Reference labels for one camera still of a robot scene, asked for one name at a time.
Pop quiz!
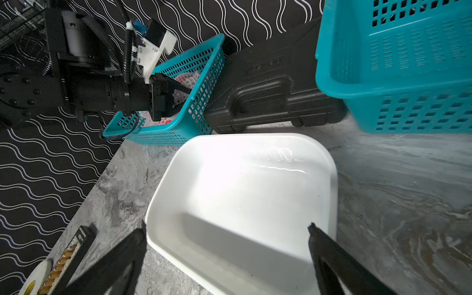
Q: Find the white plastic tub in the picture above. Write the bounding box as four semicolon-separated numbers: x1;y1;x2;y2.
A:
145;133;338;295

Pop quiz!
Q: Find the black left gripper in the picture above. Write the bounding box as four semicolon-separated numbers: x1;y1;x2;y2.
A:
70;73;192;121

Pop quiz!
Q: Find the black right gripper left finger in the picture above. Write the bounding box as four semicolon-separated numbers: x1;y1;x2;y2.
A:
57;223;147;295

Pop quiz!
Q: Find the teal basket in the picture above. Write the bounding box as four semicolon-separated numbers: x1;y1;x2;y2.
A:
316;0;472;134
103;34;225;146

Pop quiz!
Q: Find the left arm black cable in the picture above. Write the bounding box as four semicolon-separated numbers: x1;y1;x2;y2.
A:
77;0;134;85

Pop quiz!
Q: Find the black plastic tool case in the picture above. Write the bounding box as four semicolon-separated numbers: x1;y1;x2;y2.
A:
204;18;347;133

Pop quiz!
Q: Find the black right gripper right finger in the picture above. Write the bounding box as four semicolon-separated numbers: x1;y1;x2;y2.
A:
308;223;396;295

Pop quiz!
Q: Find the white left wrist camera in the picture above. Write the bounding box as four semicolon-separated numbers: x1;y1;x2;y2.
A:
125;19;177;84

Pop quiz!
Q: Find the teal basket right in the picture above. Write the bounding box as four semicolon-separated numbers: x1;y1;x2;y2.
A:
316;0;472;134

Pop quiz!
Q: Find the teal basket left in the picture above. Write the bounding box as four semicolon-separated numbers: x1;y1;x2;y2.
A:
103;34;225;146

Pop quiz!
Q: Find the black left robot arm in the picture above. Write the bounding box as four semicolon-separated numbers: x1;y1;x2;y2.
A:
1;1;191;129

